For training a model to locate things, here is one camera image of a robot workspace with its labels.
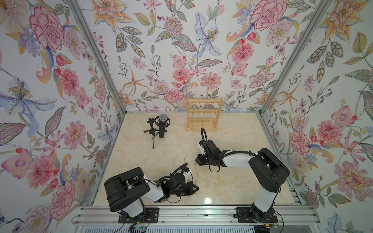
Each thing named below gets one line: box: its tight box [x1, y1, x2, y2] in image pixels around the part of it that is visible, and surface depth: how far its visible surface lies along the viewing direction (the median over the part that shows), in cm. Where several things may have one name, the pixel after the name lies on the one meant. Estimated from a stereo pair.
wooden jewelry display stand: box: [185, 98, 224, 132], surface depth 106 cm
